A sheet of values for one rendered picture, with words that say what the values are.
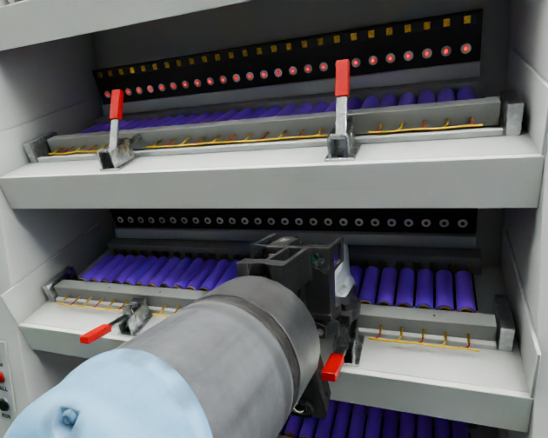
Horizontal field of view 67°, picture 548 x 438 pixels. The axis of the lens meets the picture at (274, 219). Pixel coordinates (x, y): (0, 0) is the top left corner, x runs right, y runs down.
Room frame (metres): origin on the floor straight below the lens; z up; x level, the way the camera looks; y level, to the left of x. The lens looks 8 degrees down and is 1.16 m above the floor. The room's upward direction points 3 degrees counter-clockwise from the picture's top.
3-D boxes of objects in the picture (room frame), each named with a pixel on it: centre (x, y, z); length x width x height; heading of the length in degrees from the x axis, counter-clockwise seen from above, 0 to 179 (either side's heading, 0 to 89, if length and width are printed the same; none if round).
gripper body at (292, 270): (0.34, -0.01, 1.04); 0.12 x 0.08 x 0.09; 158
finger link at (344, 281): (0.42, -0.07, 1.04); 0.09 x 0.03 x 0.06; 153
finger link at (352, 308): (0.38, -0.05, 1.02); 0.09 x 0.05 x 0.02; 153
